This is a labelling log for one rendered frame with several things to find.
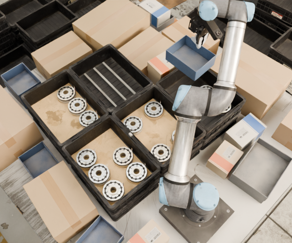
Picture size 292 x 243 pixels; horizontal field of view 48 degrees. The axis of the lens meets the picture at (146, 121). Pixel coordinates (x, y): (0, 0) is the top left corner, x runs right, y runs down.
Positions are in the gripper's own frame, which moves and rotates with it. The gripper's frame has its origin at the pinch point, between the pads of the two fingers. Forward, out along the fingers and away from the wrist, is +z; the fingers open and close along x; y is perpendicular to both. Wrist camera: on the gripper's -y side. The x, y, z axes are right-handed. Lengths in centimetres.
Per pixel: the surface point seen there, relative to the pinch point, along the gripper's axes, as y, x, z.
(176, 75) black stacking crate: 7.7, 4.5, 24.2
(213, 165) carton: -41, 24, 39
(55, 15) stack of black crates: 141, 4, 64
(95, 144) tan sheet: 7, 63, 35
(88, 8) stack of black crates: 141, -29, 72
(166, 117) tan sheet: -6.3, 25.1, 31.9
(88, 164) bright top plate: -1, 73, 33
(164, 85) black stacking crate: 8.1, 13.3, 26.7
